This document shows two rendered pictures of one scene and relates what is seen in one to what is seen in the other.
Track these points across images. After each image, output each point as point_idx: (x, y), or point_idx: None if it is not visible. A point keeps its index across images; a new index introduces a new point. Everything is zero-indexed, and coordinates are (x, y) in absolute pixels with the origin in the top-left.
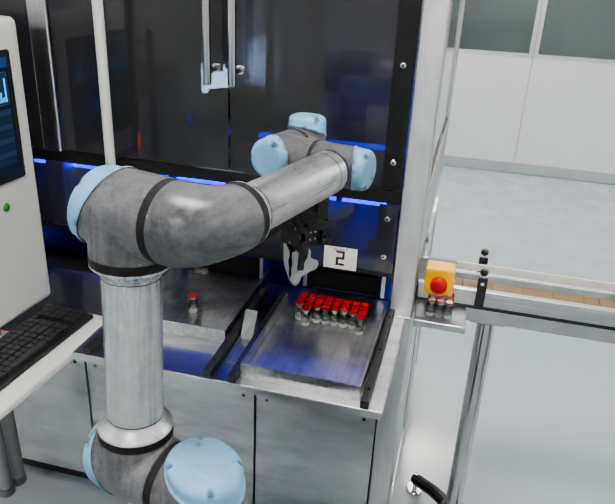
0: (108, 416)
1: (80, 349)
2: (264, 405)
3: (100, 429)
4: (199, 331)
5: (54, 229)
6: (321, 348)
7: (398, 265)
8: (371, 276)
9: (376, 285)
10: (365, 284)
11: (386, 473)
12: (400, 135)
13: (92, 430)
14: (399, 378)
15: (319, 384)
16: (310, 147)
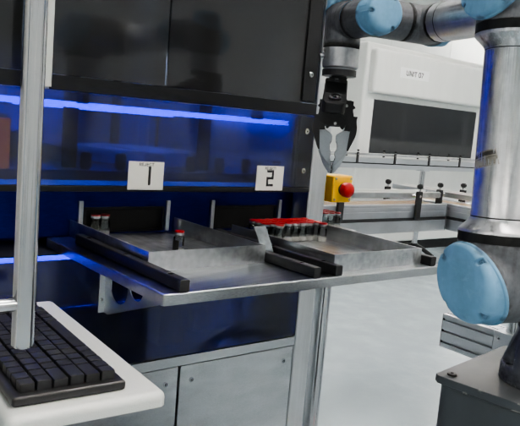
0: (511, 214)
1: (165, 292)
2: (188, 388)
3: (509, 232)
4: (239, 253)
5: None
6: (326, 250)
7: (314, 177)
8: (269, 204)
9: (270, 214)
10: (262, 215)
11: (299, 417)
12: (316, 48)
13: (475, 251)
14: (312, 300)
15: (394, 256)
16: (411, 4)
